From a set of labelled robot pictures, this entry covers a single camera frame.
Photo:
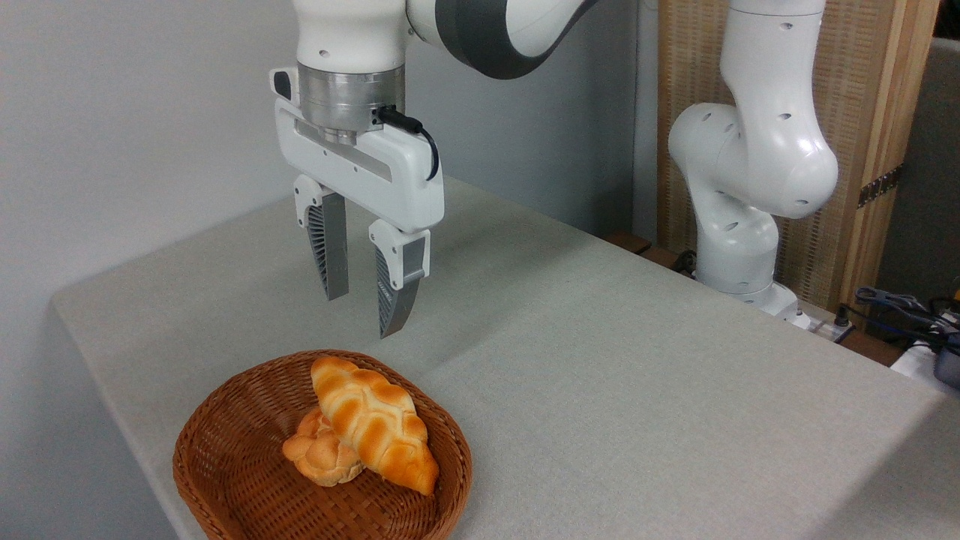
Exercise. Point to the round knotted bread roll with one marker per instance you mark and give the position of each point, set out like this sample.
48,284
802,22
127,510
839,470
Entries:
319,454

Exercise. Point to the metal screen hinge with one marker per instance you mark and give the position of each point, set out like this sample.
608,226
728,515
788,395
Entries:
879,187

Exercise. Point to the brown wicker basket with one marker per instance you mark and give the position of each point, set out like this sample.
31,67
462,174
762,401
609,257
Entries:
240,465

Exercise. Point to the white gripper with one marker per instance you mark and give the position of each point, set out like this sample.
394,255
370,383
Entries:
390,176

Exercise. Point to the long braided bread loaf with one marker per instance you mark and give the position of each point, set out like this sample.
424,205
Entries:
375,427

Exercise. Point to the wooden woven folding screen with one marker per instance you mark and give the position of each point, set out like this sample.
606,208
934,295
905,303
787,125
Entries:
870,97

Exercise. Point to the grey tablecloth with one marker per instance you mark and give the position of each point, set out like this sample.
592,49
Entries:
600,375

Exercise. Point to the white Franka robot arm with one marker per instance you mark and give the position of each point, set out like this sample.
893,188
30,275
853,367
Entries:
757,150

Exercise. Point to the dark grey device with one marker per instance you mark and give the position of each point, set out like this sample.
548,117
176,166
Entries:
949,369

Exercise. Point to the white box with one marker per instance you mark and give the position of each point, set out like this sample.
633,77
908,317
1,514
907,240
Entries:
915,364

